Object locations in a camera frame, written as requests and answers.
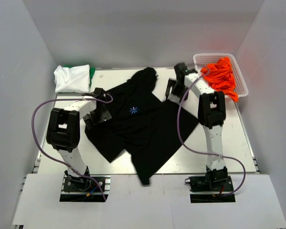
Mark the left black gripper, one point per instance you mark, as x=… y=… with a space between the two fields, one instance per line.
x=105 y=117

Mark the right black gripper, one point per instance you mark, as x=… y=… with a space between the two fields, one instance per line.
x=172 y=83

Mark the black t-shirt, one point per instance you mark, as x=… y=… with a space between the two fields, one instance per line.
x=147 y=128

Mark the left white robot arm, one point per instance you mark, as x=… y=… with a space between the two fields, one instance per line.
x=63 y=132

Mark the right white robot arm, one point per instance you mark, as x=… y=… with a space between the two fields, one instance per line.
x=211 y=115

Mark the white plastic mesh basket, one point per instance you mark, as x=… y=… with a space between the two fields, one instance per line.
x=203 y=59

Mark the white folded t-shirt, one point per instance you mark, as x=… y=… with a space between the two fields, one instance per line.
x=72 y=80

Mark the orange crumpled t-shirt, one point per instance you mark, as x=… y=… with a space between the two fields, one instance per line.
x=220 y=77

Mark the green folded t-shirt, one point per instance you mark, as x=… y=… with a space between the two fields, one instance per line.
x=91 y=73

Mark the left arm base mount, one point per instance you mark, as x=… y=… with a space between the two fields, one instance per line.
x=72 y=192

